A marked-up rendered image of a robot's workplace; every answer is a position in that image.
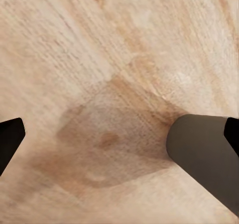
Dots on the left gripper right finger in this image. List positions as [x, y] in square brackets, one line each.
[231, 133]

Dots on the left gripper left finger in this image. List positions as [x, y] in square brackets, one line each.
[12, 133]

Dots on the trash can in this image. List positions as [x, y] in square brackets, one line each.
[197, 144]

